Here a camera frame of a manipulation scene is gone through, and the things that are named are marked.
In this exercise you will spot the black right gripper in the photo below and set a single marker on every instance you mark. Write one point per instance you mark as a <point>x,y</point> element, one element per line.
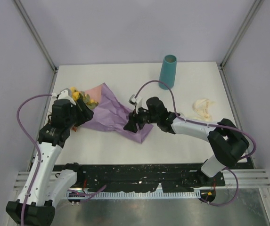
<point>134,118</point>

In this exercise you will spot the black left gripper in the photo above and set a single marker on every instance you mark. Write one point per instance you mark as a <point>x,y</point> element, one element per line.
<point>85,114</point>

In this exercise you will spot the artificial flower bunch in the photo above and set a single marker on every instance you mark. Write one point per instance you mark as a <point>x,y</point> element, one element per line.
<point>79,95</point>

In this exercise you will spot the purple wrapping paper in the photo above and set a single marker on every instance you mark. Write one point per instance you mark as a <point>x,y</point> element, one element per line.
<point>111,115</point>

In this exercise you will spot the cream printed ribbon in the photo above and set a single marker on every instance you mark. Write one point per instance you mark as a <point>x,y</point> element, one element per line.
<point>200,110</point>

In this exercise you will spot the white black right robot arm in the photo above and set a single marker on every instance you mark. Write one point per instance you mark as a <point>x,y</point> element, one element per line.
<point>227,142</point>

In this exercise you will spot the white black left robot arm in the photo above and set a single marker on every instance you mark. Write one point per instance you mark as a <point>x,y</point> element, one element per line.
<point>37,202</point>

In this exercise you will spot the teal ceramic vase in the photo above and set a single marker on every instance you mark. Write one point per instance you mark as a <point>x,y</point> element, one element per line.
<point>168,72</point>

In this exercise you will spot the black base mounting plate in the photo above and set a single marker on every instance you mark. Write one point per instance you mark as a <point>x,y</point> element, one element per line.
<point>143,178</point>

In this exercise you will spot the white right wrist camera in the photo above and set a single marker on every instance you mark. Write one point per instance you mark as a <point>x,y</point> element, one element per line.
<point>136,101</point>

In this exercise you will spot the white slotted cable duct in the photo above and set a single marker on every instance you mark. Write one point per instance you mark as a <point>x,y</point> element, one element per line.
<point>154,195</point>

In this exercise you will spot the left aluminium frame post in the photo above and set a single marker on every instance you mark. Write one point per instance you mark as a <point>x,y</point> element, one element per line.
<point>33,31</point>

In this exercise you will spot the aluminium frame post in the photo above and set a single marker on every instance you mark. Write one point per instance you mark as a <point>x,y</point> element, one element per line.
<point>252,12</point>
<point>33,31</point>

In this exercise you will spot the right aluminium frame post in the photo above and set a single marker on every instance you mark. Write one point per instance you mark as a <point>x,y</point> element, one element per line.
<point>252,12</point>

